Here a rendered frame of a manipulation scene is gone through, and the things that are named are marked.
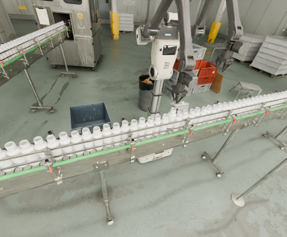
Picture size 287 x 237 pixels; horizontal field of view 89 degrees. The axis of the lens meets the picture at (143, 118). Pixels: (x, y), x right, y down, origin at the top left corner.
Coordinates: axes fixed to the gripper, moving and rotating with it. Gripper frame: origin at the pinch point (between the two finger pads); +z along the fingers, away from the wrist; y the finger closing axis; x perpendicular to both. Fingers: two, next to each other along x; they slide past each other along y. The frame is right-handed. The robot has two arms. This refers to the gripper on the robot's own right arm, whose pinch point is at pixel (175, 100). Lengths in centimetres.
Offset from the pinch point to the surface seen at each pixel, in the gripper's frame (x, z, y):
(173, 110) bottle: -0.9, 6.9, 1.4
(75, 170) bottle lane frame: -69, 38, 6
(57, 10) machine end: -74, -5, -383
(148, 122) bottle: -19.0, 13.6, 1.6
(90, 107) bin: -51, 37, -56
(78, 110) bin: -62, 38, -57
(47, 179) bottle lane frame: -85, 39, 6
